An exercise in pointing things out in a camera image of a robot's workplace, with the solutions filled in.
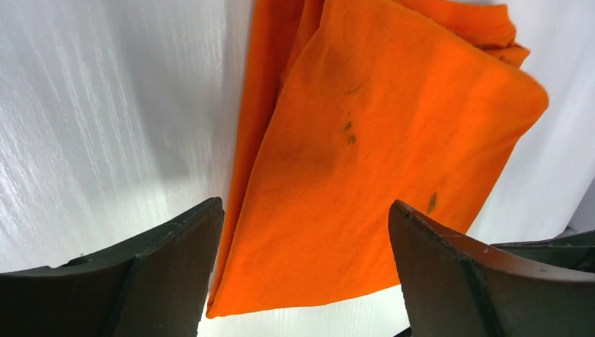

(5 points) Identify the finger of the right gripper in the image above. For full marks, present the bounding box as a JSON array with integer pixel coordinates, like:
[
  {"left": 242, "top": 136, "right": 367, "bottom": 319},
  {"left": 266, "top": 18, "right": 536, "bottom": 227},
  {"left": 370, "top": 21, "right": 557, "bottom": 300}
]
[{"left": 493, "top": 230, "right": 594, "bottom": 272}]

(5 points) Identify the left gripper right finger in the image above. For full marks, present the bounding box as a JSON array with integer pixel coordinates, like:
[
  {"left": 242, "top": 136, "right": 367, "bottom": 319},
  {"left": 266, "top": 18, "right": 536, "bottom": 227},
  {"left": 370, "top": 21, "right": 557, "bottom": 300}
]
[{"left": 388, "top": 201, "right": 594, "bottom": 336}]

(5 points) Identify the orange t shirt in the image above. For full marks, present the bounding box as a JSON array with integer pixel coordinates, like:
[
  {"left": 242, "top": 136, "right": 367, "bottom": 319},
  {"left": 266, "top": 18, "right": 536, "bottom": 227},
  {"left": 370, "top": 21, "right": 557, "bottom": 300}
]
[{"left": 207, "top": 1, "right": 548, "bottom": 318}]

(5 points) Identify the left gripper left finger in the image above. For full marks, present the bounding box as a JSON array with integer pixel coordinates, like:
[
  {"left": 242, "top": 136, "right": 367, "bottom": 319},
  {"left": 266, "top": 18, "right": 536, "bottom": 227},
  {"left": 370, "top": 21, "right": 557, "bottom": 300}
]
[{"left": 1, "top": 197, "right": 225, "bottom": 336}]

